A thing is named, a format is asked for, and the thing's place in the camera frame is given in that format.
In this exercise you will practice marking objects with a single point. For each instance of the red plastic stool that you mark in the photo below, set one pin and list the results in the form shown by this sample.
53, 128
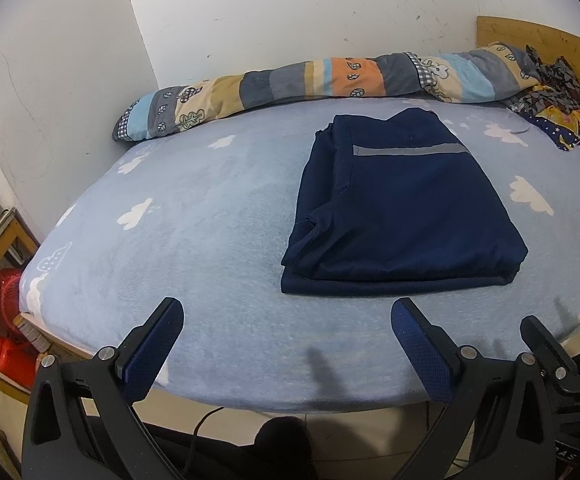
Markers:
5, 350

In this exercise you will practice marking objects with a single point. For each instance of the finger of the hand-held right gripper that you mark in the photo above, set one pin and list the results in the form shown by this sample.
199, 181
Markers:
542, 340

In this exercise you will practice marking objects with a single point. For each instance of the light blue cloud-print bed sheet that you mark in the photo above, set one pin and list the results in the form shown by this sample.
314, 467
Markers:
195, 260

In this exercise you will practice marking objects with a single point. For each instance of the navy star-print cloth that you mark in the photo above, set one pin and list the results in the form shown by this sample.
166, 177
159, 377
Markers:
552, 127

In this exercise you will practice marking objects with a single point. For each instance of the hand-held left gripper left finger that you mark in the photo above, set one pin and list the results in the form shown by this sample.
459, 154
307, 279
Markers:
152, 355

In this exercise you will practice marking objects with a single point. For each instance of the wooden headboard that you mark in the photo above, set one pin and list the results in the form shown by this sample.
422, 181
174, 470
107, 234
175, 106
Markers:
544, 37

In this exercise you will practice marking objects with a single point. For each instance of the rolled patchwork quilt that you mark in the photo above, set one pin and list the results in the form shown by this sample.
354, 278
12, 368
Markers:
280, 85

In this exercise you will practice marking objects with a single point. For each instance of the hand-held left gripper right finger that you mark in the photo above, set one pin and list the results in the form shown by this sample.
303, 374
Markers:
419, 355

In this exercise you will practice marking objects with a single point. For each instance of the navy blue work jacket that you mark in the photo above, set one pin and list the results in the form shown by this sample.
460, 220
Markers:
409, 210

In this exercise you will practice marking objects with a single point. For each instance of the yellow floral scarf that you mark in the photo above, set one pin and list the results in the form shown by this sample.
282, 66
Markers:
569, 117

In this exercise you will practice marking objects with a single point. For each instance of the dark floral garment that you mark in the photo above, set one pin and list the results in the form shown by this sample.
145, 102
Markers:
559, 80

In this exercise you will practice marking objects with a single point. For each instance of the wooden frame furniture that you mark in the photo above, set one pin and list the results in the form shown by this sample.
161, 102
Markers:
17, 232

